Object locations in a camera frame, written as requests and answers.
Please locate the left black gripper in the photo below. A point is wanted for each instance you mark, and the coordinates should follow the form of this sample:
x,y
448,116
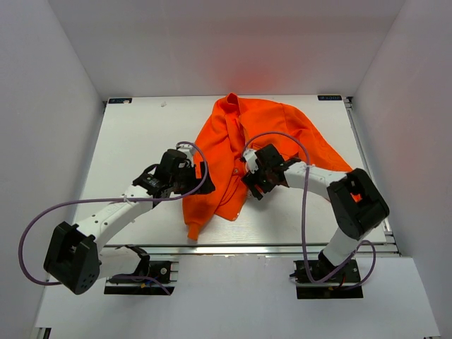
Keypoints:
x,y
191,169

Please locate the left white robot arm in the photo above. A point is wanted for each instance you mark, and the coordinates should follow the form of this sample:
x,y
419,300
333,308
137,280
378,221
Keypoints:
x,y
78,254

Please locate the aluminium right side rail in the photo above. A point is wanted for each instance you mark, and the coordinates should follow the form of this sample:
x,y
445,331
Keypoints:
x,y
390,239

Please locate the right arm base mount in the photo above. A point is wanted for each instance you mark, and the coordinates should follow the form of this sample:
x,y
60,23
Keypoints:
x,y
338,287

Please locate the right blue corner label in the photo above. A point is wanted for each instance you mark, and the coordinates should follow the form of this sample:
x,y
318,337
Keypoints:
x,y
329,97

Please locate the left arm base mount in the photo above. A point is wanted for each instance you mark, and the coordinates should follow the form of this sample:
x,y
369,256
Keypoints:
x,y
130,270

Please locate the blue corner label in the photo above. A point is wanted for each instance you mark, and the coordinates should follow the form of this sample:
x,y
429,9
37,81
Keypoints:
x,y
119,101
329,97

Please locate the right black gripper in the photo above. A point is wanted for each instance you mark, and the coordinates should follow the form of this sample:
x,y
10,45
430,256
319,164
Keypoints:
x,y
251,182

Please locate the aluminium front rail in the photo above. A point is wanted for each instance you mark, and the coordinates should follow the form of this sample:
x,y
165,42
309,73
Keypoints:
x,y
381,249

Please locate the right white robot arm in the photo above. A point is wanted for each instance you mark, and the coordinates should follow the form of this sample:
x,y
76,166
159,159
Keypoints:
x,y
357,204

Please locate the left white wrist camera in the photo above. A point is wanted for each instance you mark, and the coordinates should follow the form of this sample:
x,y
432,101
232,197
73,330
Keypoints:
x,y
187,148

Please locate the aluminium rail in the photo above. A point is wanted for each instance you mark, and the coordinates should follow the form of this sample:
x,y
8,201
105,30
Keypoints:
x,y
381,249
390,239

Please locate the orange zip jacket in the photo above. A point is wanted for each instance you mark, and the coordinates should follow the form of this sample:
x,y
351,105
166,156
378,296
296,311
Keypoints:
x,y
238,122

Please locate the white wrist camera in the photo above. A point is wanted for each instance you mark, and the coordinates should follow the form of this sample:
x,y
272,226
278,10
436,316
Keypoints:
x,y
251,160
187,148

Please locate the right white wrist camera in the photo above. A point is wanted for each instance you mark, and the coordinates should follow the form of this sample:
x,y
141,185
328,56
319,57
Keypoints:
x,y
251,160

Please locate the left blue corner label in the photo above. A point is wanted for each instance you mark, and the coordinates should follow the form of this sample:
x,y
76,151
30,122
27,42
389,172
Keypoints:
x,y
119,101

